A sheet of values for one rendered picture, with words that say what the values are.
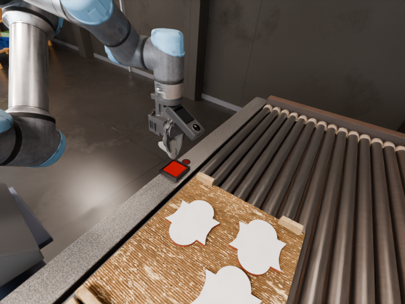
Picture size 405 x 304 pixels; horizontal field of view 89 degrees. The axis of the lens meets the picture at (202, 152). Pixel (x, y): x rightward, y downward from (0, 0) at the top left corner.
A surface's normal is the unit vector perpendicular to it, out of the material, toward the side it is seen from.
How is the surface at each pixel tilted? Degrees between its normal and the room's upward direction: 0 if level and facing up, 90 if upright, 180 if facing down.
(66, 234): 0
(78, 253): 0
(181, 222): 0
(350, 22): 90
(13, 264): 90
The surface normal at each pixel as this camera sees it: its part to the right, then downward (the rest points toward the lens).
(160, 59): -0.33, 0.55
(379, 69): -0.60, 0.45
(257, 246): 0.08, -0.79
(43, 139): 0.96, -0.18
